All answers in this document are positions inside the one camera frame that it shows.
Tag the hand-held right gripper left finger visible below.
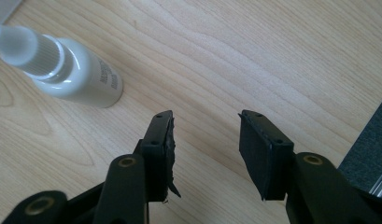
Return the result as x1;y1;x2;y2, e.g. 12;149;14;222
140;109;182;203

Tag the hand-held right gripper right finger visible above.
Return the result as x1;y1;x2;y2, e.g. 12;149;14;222
238;109;295;202

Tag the metal floor rail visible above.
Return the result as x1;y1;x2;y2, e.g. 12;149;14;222
369;166;382;199

